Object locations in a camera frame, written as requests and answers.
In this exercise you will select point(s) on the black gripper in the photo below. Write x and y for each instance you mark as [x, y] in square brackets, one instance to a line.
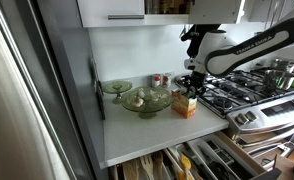
[197, 80]

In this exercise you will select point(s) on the green packet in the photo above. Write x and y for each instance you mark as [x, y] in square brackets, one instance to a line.
[189, 95]

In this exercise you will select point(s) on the grey kitchen utensil drawer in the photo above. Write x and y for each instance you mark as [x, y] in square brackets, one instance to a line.
[230, 156]

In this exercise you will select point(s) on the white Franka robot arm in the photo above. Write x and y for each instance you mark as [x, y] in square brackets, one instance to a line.
[217, 43]

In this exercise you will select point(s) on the red white spice jars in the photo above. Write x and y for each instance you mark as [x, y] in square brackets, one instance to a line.
[166, 80]

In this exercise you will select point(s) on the can with red label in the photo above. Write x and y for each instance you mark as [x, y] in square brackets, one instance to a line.
[156, 81]

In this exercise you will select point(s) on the large green glass cake stand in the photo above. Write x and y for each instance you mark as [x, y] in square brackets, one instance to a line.
[147, 100]

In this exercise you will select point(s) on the garlic bulb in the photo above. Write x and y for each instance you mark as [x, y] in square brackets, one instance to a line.
[140, 93]
[137, 101]

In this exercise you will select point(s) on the black oven mitt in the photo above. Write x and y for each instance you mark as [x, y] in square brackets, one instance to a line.
[195, 36]

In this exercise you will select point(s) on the white cutlery tray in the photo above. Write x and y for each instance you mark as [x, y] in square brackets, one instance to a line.
[217, 155]

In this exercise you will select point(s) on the small green glass cake stand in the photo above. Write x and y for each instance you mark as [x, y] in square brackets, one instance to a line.
[117, 87]

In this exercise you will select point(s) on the tall steel pot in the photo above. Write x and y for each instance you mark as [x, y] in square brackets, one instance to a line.
[275, 80]

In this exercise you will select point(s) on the wooden fork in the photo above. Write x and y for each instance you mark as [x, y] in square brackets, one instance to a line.
[147, 165]

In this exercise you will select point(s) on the stainless steel gas stove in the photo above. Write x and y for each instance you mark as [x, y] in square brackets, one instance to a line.
[280, 110]

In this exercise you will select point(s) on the knives on magnetic strip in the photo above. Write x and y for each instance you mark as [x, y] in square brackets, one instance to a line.
[98, 90]

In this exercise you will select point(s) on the wooden spatula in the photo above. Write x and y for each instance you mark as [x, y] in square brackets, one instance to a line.
[130, 170]

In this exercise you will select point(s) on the small steel ladle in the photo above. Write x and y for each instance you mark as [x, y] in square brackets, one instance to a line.
[268, 15]

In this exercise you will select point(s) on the large steel ladle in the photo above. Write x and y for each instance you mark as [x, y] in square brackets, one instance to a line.
[277, 13]

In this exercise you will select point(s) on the white upper cabinet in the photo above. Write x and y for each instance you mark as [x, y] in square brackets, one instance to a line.
[110, 8]

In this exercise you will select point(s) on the grey tall cabinet panel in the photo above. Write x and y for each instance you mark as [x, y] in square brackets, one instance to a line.
[70, 66]

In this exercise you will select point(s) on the stainless steel refrigerator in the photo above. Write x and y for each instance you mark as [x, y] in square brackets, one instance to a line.
[17, 100]

